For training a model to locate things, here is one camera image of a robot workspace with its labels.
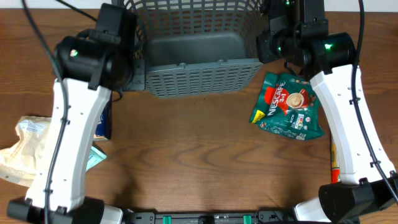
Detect red tan pasta packet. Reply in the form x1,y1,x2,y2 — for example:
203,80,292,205
330,136,340,184

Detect green Nescafe coffee bag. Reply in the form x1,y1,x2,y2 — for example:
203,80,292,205
249,73,324,141

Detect Kleenex tissue multipack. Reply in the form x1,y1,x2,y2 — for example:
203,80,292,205
94,101,112,141

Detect beige paper pouch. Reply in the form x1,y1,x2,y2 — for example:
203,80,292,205
1,116,51,187

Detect teal wet wipes pack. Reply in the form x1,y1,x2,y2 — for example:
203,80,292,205
86,146,107,171

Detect grey plastic basket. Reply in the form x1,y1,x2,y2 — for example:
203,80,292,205
112,0,268,98

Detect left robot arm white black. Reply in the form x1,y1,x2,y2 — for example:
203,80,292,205
7,36,135,223

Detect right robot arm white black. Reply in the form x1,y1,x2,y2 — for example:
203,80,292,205
256,29,397,223

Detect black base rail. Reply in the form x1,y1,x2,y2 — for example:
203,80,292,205
121,210,295,224

